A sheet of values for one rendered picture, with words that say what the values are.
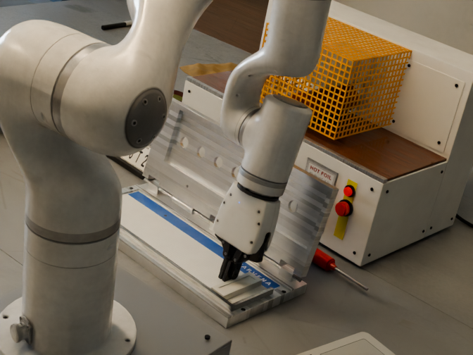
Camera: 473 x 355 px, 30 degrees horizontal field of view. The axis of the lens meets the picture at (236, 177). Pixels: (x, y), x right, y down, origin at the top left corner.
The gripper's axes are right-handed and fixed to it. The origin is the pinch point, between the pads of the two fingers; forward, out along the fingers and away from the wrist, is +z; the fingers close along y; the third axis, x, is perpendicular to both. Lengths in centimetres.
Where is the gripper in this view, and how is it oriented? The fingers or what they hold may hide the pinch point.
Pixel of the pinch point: (229, 269)
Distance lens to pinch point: 155.3
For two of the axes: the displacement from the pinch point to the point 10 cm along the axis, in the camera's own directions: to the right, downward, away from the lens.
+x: 6.4, -0.1, 7.7
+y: 7.0, 4.2, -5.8
